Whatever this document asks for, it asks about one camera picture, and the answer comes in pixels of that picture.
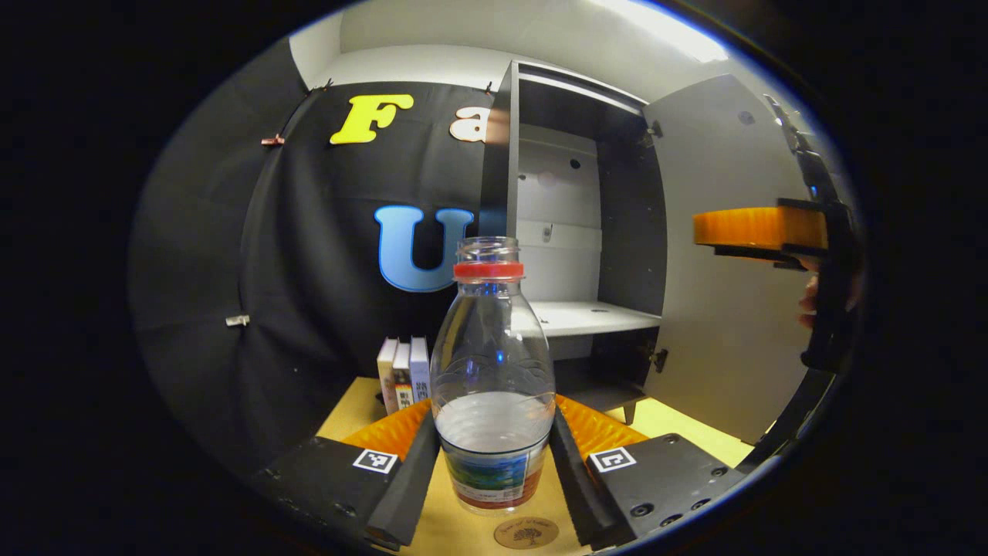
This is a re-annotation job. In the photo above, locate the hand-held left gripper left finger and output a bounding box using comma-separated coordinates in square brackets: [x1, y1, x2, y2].
[259, 398, 441, 551]

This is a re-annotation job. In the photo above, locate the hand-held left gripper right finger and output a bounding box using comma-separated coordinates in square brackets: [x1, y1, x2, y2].
[550, 394, 748, 551]

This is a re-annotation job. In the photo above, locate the round wooden coaster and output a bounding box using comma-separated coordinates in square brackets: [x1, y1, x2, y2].
[494, 516, 560, 551]

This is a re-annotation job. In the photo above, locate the beige cabinet door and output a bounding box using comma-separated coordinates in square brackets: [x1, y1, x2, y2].
[642, 73, 842, 447]

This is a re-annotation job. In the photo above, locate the dark grey cabinet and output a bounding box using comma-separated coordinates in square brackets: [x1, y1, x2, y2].
[479, 60, 669, 425]

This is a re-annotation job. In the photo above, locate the clear plastic bottle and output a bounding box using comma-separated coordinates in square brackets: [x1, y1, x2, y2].
[430, 236, 557, 516]

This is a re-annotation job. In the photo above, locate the white book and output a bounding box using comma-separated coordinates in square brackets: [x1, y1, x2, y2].
[377, 337, 400, 415]

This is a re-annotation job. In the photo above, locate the black backdrop cloth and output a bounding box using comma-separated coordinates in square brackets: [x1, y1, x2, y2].
[127, 35, 502, 476]

